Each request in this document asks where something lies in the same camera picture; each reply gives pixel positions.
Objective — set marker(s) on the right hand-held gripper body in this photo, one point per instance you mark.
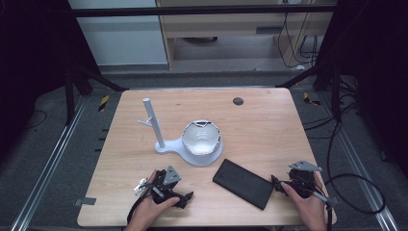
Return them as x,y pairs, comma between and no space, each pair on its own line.
304,166

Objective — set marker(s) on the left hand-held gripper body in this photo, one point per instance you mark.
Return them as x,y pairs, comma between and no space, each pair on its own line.
172,175

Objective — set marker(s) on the black phone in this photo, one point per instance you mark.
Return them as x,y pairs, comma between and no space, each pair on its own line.
243,183

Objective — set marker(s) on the white bowl holder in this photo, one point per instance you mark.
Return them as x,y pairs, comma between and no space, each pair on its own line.
201,139

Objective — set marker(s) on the person's left hand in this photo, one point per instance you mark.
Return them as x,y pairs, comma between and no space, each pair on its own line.
147,213

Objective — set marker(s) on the person's right hand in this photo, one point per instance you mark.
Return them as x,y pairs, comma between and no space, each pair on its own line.
311,211

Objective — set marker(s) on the right gripper grey plug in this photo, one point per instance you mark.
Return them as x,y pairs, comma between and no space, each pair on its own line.
320,195

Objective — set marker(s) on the left gripper white plug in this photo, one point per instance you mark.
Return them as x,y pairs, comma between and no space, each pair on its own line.
140,187

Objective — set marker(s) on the grey tape strip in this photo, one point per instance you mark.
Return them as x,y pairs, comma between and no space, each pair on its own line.
85,201
333,201

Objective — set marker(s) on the white pole stand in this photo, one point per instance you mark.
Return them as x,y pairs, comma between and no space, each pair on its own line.
154,123

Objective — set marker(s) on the yellow black striped tape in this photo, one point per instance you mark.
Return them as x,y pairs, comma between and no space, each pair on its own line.
310,98
103,102

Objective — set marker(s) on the black metal stand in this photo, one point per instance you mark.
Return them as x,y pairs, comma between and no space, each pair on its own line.
335,93
69,96

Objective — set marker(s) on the grey round table grommet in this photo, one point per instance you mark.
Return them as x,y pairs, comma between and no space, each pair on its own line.
238,101

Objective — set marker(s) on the black curtain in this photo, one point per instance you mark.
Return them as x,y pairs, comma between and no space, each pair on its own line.
35,64
378,80

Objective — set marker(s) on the white cabinet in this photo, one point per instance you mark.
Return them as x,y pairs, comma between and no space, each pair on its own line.
122,41

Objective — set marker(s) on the wooden desk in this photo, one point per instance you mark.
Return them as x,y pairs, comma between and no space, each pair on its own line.
224,24

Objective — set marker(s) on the black horizontal bar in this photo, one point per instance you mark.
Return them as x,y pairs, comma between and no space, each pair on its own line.
192,11

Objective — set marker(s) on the metal floor rail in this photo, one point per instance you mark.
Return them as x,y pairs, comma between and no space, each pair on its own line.
359,166
48,166

